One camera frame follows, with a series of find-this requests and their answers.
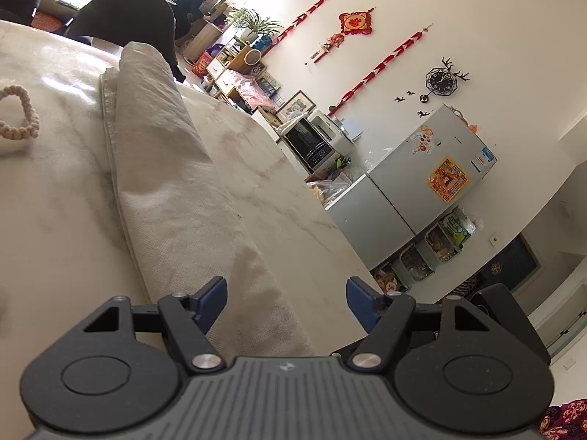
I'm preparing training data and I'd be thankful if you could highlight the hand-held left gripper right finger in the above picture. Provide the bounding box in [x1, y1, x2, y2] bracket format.
[346, 276, 500, 373]

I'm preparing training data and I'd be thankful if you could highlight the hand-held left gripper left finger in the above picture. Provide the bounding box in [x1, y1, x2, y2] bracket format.
[83, 276, 229, 373]

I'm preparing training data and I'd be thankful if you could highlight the white shopping bag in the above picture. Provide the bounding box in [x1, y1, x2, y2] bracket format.
[99, 41, 319, 358]

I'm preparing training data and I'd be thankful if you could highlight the beige braided rope ring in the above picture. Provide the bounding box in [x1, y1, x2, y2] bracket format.
[0, 85, 41, 144]

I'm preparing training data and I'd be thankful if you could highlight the clear bag of snacks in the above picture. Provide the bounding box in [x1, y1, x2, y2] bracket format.
[306, 179, 354, 205]

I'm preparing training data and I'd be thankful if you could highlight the white fridge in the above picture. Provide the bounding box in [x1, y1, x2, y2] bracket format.
[328, 103, 498, 271]

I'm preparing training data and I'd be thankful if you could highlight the dark blue door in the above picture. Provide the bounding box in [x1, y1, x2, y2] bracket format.
[459, 234, 542, 303]

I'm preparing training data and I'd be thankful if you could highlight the black microwave oven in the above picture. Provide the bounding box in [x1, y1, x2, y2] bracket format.
[281, 117, 338, 172]

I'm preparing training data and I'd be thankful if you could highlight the white printer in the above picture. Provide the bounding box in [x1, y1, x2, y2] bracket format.
[307, 109, 365, 157]

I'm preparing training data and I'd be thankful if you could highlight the framed cartoon picture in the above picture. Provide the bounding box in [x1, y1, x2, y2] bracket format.
[275, 90, 317, 124]

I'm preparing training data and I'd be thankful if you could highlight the pink cloth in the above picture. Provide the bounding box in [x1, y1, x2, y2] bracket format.
[229, 71, 280, 113]

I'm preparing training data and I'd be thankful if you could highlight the white drawer cabinet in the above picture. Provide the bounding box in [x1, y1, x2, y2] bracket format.
[206, 57, 239, 95]

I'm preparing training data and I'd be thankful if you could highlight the person's floral clothing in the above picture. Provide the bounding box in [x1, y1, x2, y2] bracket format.
[536, 399, 587, 440]

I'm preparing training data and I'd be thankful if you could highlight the red bucket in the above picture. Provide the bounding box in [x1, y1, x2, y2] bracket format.
[192, 50, 214, 76]

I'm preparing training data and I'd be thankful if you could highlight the wooden shelf unit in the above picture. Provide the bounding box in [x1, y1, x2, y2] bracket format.
[215, 43, 267, 97]

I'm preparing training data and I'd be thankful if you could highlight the red hanging garland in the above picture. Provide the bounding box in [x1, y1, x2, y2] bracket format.
[328, 23, 434, 117]
[273, 0, 348, 47]

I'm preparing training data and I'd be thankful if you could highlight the wooden desk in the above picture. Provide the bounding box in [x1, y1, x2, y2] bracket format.
[181, 18, 234, 62]

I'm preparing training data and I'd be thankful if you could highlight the potted green plant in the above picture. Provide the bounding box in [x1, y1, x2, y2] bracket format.
[225, 7, 285, 44]

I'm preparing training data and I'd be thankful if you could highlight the red Chinese knot hanging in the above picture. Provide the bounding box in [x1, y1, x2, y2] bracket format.
[305, 7, 376, 66]

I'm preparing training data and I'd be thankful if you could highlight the black deer wall clock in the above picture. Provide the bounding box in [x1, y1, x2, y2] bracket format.
[417, 57, 471, 104]

